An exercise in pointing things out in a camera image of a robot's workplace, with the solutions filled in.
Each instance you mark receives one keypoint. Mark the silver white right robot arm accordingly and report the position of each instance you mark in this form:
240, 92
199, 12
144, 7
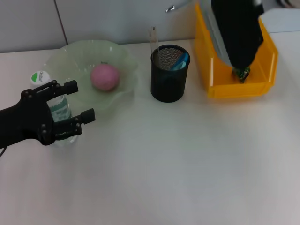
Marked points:
236, 30

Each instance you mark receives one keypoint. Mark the translucent green fruit bowl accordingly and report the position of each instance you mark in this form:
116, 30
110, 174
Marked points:
77, 58

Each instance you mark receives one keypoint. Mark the pink peach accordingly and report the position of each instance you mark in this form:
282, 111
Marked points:
105, 77

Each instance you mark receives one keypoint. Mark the blue scissors with sheath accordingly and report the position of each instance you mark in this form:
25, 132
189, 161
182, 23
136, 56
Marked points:
180, 62

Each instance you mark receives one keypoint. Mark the yellow plastic bin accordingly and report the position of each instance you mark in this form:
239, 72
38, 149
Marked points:
234, 90

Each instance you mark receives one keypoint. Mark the green plastic wrapper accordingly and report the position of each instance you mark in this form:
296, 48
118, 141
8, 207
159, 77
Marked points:
241, 73

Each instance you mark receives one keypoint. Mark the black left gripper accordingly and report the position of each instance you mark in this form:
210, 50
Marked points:
25, 119

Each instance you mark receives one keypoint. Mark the transparent plastic ruler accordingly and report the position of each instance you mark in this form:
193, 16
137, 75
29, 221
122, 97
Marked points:
154, 44

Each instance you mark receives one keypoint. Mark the clear bottle with green label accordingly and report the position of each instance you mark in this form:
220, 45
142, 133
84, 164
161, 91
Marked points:
59, 107

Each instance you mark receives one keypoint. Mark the black mesh pen holder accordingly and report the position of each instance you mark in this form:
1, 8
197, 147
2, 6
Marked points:
167, 86

